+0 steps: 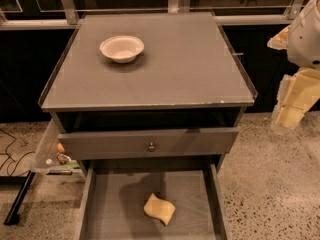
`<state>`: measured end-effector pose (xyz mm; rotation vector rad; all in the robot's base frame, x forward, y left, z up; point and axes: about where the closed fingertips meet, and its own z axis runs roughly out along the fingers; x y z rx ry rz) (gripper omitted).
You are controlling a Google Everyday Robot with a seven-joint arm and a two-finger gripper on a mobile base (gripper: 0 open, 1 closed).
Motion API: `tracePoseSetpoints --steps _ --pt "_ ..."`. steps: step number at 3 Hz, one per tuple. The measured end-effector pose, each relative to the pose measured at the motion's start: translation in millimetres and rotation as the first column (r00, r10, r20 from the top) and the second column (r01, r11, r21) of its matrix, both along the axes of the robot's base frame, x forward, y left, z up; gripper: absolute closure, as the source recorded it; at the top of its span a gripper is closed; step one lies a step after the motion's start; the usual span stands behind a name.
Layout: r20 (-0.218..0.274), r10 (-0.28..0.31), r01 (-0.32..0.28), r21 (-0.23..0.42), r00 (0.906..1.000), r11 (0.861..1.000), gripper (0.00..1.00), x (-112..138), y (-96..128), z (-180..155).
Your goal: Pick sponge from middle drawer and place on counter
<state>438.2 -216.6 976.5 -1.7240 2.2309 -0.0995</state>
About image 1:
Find round metal drawer knob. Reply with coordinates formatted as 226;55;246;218
147;142;156;152

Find white paper bowl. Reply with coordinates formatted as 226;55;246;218
99;35;144;64

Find grey drawer cabinet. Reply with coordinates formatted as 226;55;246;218
37;11;259;240

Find aluminium frame railing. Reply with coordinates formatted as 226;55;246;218
0;0;309;30

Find black metal floor bar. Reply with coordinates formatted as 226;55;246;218
1;171;35;226

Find small orange ball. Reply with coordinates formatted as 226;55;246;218
57;143;65;153

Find clear acrylic side bin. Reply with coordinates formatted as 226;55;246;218
31;121;81;175

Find black floor cables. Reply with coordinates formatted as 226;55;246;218
0;127;36;178

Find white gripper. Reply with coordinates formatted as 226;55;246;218
267;0;320;133

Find grey top drawer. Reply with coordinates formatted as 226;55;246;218
58;127;239;160

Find yellow sponge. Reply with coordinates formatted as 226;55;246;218
143;193;176;226

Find grey open middle drawer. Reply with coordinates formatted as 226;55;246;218
74;162;232;240

